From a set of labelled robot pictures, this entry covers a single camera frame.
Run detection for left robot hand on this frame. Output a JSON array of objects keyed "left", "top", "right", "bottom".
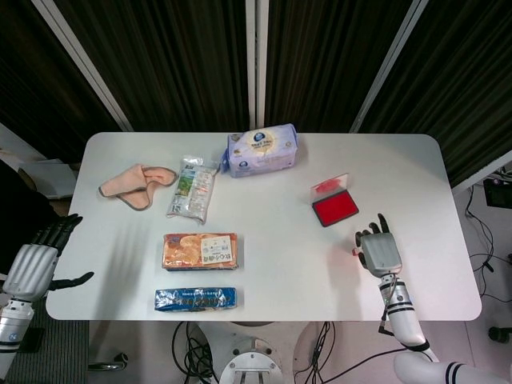
[{"left": 0, "top": 214, "right": 96, "bottom": 303}]

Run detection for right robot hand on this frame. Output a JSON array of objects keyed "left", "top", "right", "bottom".
[{"left": 354, "top": 213, "right": 403, "bottom": 277}]

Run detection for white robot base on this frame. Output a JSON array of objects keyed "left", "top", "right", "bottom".
[{"left": 187, "top": 319, "right": 337, "bottom": 384}]

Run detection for person in black clothing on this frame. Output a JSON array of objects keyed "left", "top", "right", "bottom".
[{"left": 0, "top": 159, "right": 65, "bottom": 277}]

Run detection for red ink pad case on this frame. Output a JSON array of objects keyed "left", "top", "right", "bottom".
[{"left": 310, "top": 172, "right": 359, "bottom": 228}]

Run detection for black phone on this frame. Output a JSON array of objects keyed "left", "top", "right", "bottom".
[{"left": 22, "top": 326, "right": 46, "bottom": 354}]

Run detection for grey ribbed floor mat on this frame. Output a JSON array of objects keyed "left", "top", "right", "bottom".
[{"left": 6, "top": 298, "right": 92, "bottom": 384}]

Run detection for grey cardboard box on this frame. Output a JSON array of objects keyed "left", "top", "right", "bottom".
[{"left": 18, "top": 158, "right": 80, "bottom": 199}]

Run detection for chrome chair leg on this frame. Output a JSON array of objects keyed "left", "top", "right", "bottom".
[{"left": 88, "top": 351, "right": 130, "bottom": 372}]

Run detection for black electronic box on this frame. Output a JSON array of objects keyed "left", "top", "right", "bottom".
[{"left": 483, "top": 178, "right": 512, "bottom": 209}]

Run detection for pink cloth grey trim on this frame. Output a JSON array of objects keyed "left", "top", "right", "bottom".
[{"left": 98, "top": 162, "right": 179, "bottom": 212}]

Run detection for black caster wheel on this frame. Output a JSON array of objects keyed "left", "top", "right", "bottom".
[{"left": 488, "top": 326, "right": 512, "bottom": 344}]

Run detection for lavender tissue pack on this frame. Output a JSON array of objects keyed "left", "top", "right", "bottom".
[{"left": 221, "top": 122, "right": 300, "bottom": 179}]

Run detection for orange cookie box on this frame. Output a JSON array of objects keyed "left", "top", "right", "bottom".
[{"left": 162, "top": 232, "right": 240, "bottom": 273}]

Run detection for blue Oreo cookie package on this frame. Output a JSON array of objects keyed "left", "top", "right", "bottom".
[{"left": 154, "top": 286, "right": 238, "bottom": 313}]

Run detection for white green snack bag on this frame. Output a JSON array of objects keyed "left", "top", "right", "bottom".
[{"left": 166, "top": 154, "right": 221, "bottom": 224}]

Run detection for black pleated curtain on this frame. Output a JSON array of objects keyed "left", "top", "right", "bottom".
[
  {"left": 358, "top": 0, "right": 512, "bottom": 187},
  {"left": 0, "top": 0, "right": 123, "bottom": 165},
  {"left": 55, "top": 0, "right": 257, "bottom": 134},
  {"left": 266, "top": 0, "right": 417, "bottom": 134}
]

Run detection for black floor cables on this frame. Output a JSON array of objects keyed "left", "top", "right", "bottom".
[{"left": 466, "top": 186, "right": 512, "bottom": 299}]

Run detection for white frame post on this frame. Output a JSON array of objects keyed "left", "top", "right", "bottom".
[
  {"left": 349, "top": 0, "right": 430, "bottom": 134},
  {"left": 31, "top": 0, "right": 134, "bottom": 132},
  {"left": 451, "top": 150, "right": 512, "bottom": 196},
  {"left": 246, "top": 0, "right": 270, "bottom": 134}
]

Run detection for black cables under table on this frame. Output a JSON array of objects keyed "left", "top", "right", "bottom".
[{"left": 170, "top": 321, "right": 219, "bottom": 384}]

